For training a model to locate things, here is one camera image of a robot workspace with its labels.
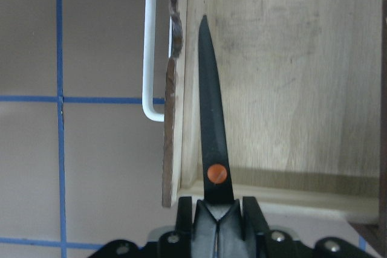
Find dark wooden drawer cabinet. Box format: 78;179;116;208
143;0;386;256

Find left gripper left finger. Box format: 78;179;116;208
175;196;192;237

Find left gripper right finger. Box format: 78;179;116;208
242;196;270;235

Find orange grey handled scissors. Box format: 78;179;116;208
194;16;246;257

